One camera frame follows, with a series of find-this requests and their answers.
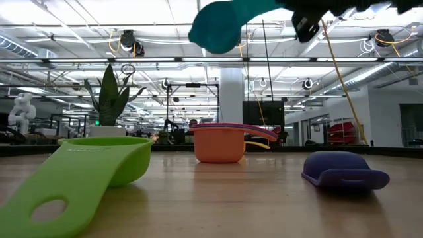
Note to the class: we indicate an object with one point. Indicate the long ceiling light strip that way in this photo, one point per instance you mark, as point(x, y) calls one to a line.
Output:
point(82, 59)

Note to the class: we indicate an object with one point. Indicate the black aluminium table frame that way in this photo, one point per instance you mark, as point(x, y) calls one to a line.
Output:
point(281, 148)

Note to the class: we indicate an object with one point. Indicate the green measuring cup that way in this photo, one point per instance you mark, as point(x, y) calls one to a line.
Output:
point(76, 172)

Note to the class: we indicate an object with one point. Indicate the orange measuring cup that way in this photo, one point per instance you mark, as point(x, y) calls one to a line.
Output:
point(216, 145)

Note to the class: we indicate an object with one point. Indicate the turquoise measuring cup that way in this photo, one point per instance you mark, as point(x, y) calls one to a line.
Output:
point(218, 29)

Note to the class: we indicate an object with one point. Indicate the shelf with red bins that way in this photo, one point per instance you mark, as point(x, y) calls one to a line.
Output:
point(340, 127)

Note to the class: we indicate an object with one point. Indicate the snake plant in white pot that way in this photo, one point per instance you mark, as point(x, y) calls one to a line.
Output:
point(109, 105)

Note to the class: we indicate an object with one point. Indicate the silver ceiling air duct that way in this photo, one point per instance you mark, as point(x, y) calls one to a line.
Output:
point(370, 74)
point(20, 49)

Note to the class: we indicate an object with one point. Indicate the black gantry frame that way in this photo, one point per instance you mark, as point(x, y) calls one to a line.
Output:
point(193, 85)

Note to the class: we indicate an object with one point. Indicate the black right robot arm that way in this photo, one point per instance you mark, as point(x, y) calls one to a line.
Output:
point(409, 5)

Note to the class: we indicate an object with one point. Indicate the small dark blue measuring cup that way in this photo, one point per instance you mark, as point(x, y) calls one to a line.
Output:
point(337, 165)

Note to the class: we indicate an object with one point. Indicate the black screen panel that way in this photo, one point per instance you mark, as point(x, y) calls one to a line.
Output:
point(264, 114)

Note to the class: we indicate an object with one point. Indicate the white humanoid robot figure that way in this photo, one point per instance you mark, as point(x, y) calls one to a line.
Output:
point(21, 112)

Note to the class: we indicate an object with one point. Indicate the red measuring cup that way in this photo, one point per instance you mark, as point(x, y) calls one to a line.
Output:
point(224, 128)

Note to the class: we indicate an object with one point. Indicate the white building column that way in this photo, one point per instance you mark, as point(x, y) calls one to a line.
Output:
point(231, 96)

